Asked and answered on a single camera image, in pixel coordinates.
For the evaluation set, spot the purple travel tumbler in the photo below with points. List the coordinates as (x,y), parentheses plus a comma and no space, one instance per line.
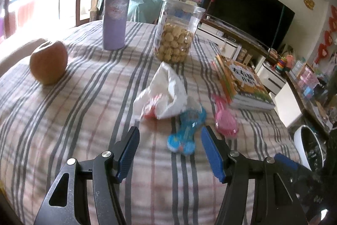
(114,24)

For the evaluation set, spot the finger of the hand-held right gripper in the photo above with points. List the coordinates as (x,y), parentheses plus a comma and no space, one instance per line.
(285,161)

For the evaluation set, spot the pink plastic storage box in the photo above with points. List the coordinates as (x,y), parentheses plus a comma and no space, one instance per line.
(308,74)

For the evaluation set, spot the red hanging heart decoration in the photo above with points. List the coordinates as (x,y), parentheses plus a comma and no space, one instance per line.
(327,37)

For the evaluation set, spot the white tissue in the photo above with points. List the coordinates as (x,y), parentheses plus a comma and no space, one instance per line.
(171,88)

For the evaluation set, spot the blue toy packet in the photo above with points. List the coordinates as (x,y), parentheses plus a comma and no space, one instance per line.
(184,130)

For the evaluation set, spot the black flat-screen television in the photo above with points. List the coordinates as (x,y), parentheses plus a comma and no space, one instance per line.
(244,8)

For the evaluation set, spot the small blue toy case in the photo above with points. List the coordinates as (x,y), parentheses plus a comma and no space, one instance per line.
(308,92)

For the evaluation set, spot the marble-top white coffee table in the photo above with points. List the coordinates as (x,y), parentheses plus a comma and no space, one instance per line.
(287,103)

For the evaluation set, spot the striped plaid tablecloth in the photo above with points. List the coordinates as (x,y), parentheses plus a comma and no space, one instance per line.
(79,109)

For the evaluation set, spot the orange-red apple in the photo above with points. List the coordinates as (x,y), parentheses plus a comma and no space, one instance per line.
(48,61)

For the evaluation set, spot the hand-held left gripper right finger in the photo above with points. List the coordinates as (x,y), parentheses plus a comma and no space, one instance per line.
(213,153)

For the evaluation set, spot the stack of children's books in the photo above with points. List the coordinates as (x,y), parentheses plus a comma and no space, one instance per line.
(244,80)

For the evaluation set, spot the thick white-edged book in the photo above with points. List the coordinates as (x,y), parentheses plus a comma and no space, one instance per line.
(252,106)

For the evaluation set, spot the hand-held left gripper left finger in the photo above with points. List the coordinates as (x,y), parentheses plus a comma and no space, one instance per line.
(129,153)

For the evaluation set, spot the gold wall sticker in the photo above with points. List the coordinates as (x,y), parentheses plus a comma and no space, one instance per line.
(309,1)

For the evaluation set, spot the pink toy hairbrush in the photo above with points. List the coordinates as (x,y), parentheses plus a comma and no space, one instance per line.
(223,122)

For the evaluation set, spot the red and white wrapper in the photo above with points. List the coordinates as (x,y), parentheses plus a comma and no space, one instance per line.
(152,106)

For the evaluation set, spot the white television cabinet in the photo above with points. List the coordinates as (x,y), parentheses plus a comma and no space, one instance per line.
(208,31)

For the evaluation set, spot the white round bin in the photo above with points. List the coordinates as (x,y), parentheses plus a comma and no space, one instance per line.
(298,140)

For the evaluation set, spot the clear cookie jar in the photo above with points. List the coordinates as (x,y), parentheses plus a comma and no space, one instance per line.
(173,43)

